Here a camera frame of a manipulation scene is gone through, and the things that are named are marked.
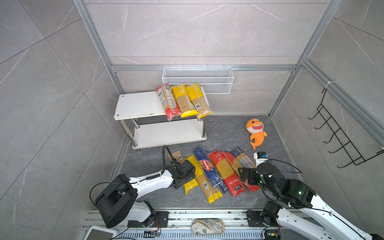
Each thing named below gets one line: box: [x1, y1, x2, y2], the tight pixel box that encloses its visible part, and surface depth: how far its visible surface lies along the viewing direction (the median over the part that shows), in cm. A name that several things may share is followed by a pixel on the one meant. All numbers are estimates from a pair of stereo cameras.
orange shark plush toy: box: [246, 118, 268, 150], surface depth 105 cm
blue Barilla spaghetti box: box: [193, 146, 229, 194], surface depth 85 cm
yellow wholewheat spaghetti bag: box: [170, 84, 199, 118], surface depth 76 cm
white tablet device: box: [83, 225, 118, 240], surface depth 68 cm
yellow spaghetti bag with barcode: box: [186, 83, 214, 119], surface depth 77 cm
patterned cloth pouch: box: [191, 218, 226, 235], surface depth 70 cm
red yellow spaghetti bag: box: [209, 150, 247, 197], surface depth 86 cm
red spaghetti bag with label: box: [156, 83, 182, 121], surface depth 76 cm
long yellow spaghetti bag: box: [184, 154, 223, 204], surface depth 83 cm
